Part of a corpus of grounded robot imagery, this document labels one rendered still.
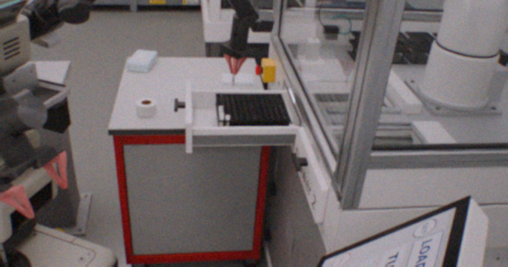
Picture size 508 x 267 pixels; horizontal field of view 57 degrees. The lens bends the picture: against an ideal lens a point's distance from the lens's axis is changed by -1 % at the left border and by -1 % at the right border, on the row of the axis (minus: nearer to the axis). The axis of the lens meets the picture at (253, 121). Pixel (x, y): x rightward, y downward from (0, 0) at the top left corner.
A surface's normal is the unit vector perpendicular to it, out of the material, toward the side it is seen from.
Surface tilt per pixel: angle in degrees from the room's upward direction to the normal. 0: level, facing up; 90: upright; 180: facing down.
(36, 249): 0
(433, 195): 90
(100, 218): 0
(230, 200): 90
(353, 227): 90
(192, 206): 90
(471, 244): 40
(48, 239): 0
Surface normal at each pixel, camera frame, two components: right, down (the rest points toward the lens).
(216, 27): 0.12, 0.51
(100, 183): 0.07, -0.86
